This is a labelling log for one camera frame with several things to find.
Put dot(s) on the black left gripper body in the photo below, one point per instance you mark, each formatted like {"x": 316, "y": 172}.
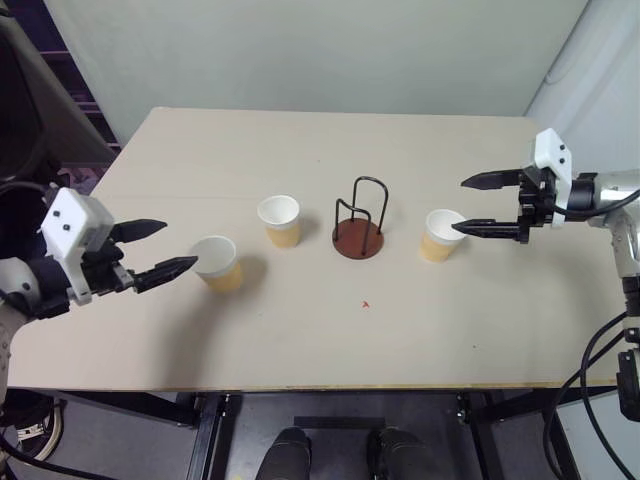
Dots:
{"x": 107, "y": 272}

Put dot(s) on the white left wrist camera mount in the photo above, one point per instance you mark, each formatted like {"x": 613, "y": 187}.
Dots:
{"x": 75, "y": 220}

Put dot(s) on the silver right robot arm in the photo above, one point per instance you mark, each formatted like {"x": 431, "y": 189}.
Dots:
{"x": 612, "y": 192}

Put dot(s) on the black and white sneaker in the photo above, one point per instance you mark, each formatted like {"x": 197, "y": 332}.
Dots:
{"x": 32, "y": 435}

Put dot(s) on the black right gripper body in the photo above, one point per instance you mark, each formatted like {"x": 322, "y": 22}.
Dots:
{"x": 536, "y": 200}

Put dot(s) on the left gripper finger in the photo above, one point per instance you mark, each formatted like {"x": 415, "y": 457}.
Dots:
{"x": 140, "y": 228}
{"x": 165, "y": 270}

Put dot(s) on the black metal table frame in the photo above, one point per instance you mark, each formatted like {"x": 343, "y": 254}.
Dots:
{"x": 210, "y": 430}

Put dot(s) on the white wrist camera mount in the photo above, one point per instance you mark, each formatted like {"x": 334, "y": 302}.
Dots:
{"x": 75, "y": 220}
{"x": 550, "y": 150}

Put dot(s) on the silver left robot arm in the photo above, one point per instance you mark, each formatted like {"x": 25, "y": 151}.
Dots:
{"x": 17, "y": 280}

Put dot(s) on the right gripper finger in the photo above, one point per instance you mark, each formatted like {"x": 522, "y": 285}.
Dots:
{"x": 495, "y": 180}
{"x": 492, "y": 228}

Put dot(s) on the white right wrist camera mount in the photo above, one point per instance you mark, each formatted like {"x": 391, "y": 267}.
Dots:
{"x": 550, "y": 150}

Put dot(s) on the tan paper cup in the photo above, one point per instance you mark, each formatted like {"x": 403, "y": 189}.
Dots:
{"x": 222, "y": 280}
{"x": 435, "y": 247}
{"x": 285, "y": 235}

